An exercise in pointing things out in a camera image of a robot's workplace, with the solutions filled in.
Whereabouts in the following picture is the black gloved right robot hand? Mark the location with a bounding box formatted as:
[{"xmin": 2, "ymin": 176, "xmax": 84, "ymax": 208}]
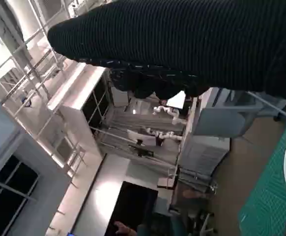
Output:
[{"xmin": 47, "ymin": 0, "xmax": 286, "ymax": 102}]

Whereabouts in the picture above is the grey chair with white legs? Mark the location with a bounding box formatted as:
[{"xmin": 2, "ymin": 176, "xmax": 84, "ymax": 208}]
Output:
[{"xmin": 193, "ymin": 90, "xmax": 286, "ymax": 138}]

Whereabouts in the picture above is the white ribbed cabinet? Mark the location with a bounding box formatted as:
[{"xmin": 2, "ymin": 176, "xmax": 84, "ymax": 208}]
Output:
[{"xmin": 182, "ymin": 135, "xmax": 231, "ymax": 182}]

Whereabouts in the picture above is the white shelf cabinet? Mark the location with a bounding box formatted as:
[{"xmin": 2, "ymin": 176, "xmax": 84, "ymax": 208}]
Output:
[{"xmin": 47, "ymin": 62, "xmax": 114, "ymax": 140}]

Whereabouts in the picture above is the green cutting mat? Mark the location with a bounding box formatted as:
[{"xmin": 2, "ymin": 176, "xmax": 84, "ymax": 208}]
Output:
[{"xmin": 215, "ymin": 105, "xmax": 286, "ymax": 236}]

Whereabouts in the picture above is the black monitor screen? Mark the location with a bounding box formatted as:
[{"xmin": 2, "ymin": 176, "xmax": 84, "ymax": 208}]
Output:
[{"xmin": 106, "ymin": 181, "xmax": 159, "ymax": 236}]

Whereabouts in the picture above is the person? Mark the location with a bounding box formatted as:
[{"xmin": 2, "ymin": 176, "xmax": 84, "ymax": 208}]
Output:
[{"xmin": 113, "ymin": 213, "xmax": 185, "ymax": 236}]

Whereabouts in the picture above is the dark window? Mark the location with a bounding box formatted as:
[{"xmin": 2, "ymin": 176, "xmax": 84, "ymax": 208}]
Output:
[{"xmin": 0, "ymin": 154, "xmax": 40, "ymax": 236}]

